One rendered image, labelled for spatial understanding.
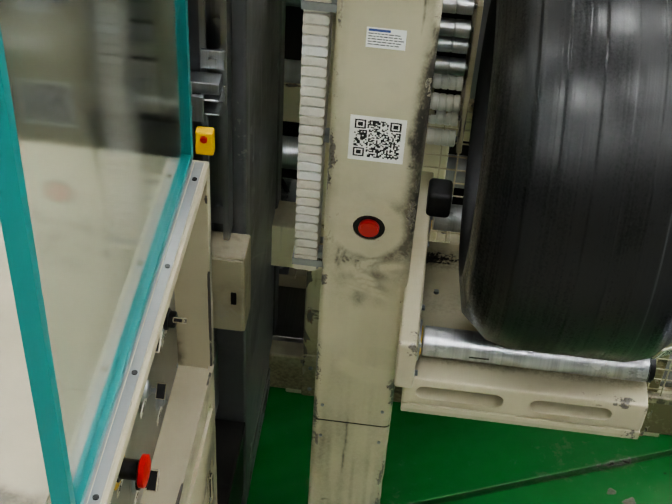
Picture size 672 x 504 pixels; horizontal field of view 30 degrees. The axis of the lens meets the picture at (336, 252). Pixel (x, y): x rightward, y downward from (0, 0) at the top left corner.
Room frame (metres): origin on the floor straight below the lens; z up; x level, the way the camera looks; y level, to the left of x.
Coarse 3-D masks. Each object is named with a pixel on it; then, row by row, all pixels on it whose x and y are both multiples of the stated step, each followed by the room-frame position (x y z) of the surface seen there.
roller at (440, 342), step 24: (432, 336) 1.25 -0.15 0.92; (456, 336) 1.26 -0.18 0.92; (480, 336) 1.26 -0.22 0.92; (480, 360) 1.24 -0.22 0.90; (504, 360) 1.23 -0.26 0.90; (528, 360) 1.23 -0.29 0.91; (552, 360) 1.23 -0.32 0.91; (576, 360) 1.23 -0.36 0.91; (600, 360) 1.23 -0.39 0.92; (648, 360) 1.23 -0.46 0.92
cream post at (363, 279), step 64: (384, 0) 1.33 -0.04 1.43; (384, 64) 1.32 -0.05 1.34; (384, 192) 1.32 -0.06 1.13; (384, 256) 1.32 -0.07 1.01; (320, 320) 1.33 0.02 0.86; (384, 320) 1.32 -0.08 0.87; (320, 384) 1.33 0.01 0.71; (384, 384) 1.32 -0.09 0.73; (320, 448) 1.33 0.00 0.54; (384, 448) 1.32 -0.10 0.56
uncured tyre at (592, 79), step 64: (512, 0) 1.35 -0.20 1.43; (576, 0) 1.32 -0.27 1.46; (640, 0) 1.32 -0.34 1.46; (512, 64) 1.26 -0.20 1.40; (576, 64) 1.23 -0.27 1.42; (640, 64) 1.24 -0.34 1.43; (512, 128) 1.20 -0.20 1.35; (576, 128) 1.18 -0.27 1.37; (640, 128) 1.18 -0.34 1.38; (512, 192) 1.15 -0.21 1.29; (576, 192) 1.13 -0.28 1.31; (640, 192) 1.13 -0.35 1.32; (512, 256) 1.12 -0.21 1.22; (576, 256) 1.11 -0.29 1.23; (640, 256) 1.10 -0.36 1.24; (512, 320) 1.12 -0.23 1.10; (576, 320) 1.11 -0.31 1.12; (640, 320) 1.10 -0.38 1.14
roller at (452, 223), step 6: (456, 204) 1.55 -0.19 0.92; (450, 210) 1.53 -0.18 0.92; (456, 210) 1.53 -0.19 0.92; (450, 216) 1.53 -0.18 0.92; (456, 216) 1.53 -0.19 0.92; (438, 222) 1.52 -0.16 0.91; (444, 222) 1.52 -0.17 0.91; (450, 222) 1.52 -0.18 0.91; (456, 222) 1.52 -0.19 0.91; (438, 228) 1.52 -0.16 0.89; (444, 228) 1.52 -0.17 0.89; (450, 228) 1.52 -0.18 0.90; (456, 228) 1.52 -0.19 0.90
